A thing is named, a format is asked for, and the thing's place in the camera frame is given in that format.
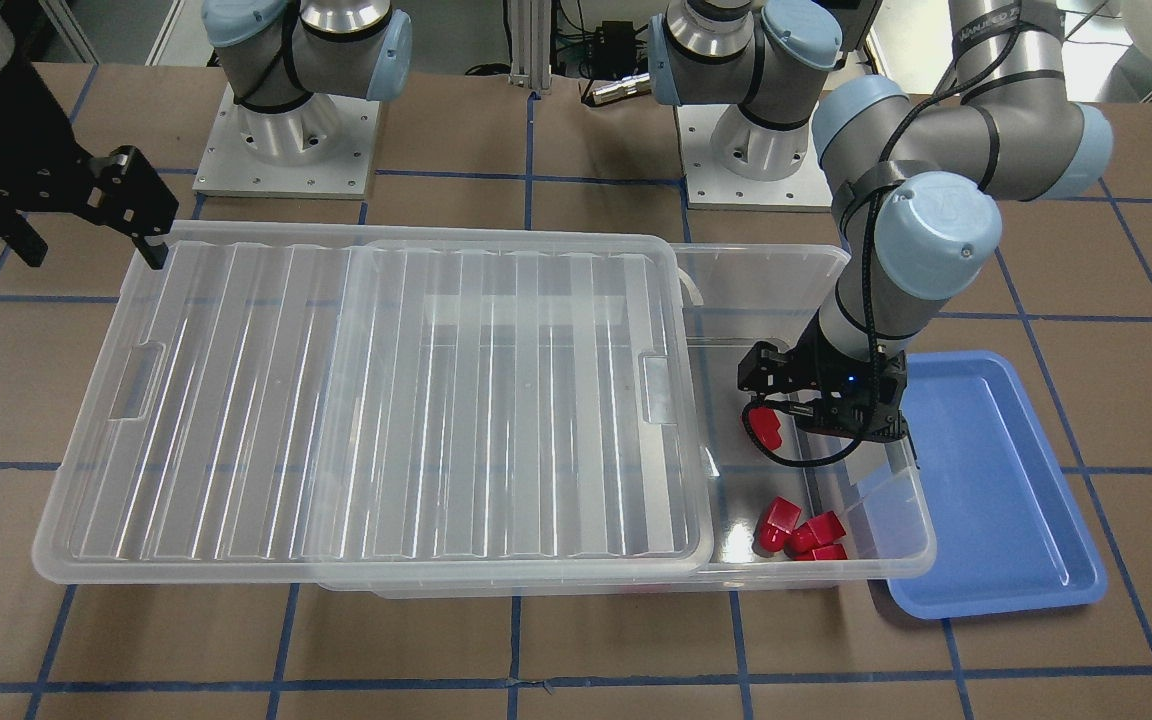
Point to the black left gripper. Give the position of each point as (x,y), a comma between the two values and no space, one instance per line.
(765,371)

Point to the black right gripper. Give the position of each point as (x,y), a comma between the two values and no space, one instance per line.
(11,150)

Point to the clear plastic box lid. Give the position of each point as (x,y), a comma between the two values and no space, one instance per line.
(193,449)

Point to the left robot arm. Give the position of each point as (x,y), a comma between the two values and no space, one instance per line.
(915,186)

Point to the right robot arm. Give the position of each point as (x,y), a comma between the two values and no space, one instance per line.
(44,169)

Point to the clear plastic storage box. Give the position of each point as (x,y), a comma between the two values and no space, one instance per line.
(796,500)

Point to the blue plastic tray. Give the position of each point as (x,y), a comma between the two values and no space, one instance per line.
(1010,535)

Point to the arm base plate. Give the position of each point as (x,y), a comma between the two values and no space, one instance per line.
(323,150)
(732,164)

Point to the aluminium frame post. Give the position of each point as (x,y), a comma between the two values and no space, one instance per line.
(530,35)

